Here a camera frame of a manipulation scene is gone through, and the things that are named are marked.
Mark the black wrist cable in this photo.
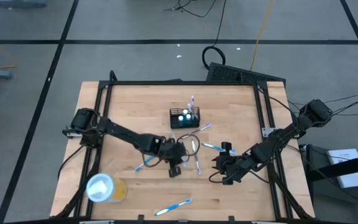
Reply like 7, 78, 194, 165
176, 133, 201, 156
208, 170, 229, 184

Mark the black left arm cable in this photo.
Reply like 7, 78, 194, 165
57, 144, 85, 181

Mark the yellow hanging cable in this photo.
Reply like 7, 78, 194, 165
249, 0, 275, 72

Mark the black metal beam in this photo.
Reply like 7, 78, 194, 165
306, 152, 358, 183

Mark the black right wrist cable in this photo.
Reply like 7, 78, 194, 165
208, 170, 229, 184

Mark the white booklet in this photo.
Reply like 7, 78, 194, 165
326, 148, 358, 189

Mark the looped black floor cable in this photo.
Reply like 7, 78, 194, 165
165, 0, 217, 19

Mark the clear plastic cup with lid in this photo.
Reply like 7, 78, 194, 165
85, 173, 129, 205

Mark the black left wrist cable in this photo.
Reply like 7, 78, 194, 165
176, 133, 201, 156

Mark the dark grey side table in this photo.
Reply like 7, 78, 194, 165
300, 143, 358, 209

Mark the thin black floor cable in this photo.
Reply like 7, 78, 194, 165
331, 110, 358, 118
321, 91, 358, 107

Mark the coiled black floor cable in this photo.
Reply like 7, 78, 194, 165
201, 0, 228, 71

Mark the black metal table frame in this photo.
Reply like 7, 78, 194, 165
50, 70, 315, 220

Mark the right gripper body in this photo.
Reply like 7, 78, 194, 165
221, 142, 254, 185

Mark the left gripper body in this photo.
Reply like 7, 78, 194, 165
159, 139, 188, 179

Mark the black wire basket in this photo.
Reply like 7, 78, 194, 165
169, 106, 202, 130

